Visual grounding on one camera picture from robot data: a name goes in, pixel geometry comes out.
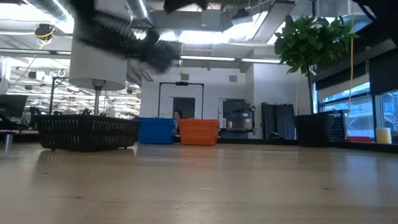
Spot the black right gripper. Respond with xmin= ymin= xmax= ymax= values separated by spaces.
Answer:
xmin=163 ymin=0 xmax=210 ymax=14

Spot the black slotted plastic basket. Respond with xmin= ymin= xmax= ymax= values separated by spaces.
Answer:
xmin=73 ymin=9 xmax=183 ymax=74
xmin=35 ymin=113 xmax=141 ymax=152

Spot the long ceiling light bar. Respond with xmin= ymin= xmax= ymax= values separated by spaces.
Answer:
xmin=179 ymin=54 xmax=282 ymax=65

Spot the large white cylinder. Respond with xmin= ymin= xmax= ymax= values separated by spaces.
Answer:
xmin=68 ymin=0 xmax=128 ymax=91

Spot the person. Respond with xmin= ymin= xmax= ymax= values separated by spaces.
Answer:
xmin=172 ymin=109 xmax=184 ymax=136

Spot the black machine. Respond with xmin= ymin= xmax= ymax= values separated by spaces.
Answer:
xmin=222 ymin=98 xmax=256 ymax=139

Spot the metal cylinder support pole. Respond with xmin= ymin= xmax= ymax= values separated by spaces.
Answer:
xmin=92 ymin=79 xmax=106 ymax=116

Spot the green leafy plant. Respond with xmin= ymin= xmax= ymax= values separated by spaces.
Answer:
xmin=273 ymin=14 xmax=361 ymax=116

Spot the dark folding screen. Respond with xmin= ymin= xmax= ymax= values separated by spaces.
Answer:
xmin=261 ymin=102 xmax=295 ymax=140

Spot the black plant pot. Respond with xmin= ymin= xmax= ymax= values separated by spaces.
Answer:
xmin=294 ymin=113 xmax=335 ymax=147

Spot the black monitor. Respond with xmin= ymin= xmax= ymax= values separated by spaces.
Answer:
xmin=0 ymin=94 xmax=29 ymax=118

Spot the black perforated chair back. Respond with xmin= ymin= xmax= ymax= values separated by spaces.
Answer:
xmin=329 ymin=110 xmax=348 ymax=141

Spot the flat red object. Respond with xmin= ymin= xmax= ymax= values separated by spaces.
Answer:
xmin=346 ymin=136 xmax=373 ymax=143

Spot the yellow cylinder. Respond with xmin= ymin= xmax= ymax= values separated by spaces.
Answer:
xmin=375 ymin=127 xmax=392 ymax=144

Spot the black metal gantry frame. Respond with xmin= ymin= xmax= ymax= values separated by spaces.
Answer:
xmin=158 ymin=81 xmax=205 ymax=121

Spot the black tubular stand frame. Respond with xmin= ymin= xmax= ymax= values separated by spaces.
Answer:
xmin=49 ymin=76 xmax=69 ymax=115

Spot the black table frame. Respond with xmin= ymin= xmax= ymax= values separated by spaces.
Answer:
xmin=217 ymin=136 xmax=398 ymax=154

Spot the yellow hanging cord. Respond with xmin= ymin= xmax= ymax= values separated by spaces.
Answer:
xmin=345 ymin=18 xmax=355 ymax=139

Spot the short metal post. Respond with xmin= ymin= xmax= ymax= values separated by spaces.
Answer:
xmin=3 ymin=131 xmax=15 ymax=149

